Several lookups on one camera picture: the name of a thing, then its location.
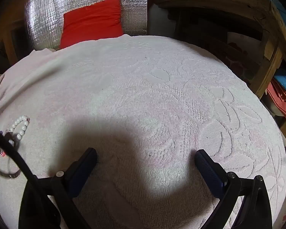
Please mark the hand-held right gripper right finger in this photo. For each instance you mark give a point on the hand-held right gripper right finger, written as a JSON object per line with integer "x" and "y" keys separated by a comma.
{"x": 208, "y": 170}

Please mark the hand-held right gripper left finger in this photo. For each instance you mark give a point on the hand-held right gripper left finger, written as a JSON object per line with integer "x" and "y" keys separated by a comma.
{"x": 84, "y": 168}

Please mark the metal bangle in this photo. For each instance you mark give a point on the metal bangle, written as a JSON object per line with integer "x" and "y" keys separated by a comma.
{"x": 13, "y": 176}

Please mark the coral folded cloth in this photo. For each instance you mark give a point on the coral folded cloth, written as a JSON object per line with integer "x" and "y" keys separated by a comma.
{"x": 282, "y": 102}

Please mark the blue folded cloth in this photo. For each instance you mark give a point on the blue folded cloth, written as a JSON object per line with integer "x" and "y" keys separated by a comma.
{"x": 283, "y": 80}

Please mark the red cushion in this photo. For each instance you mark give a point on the red cushion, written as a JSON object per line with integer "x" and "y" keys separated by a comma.
{"x": 93, "y": 21}

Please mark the silver insulation mat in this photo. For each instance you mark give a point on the silver insulation mat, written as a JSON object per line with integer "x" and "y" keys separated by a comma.
{"x": 43, "y": 16}

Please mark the wooden shelf unit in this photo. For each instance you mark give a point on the wooden shelf unit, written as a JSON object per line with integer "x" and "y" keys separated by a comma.
{"x": 268, "y": 16}

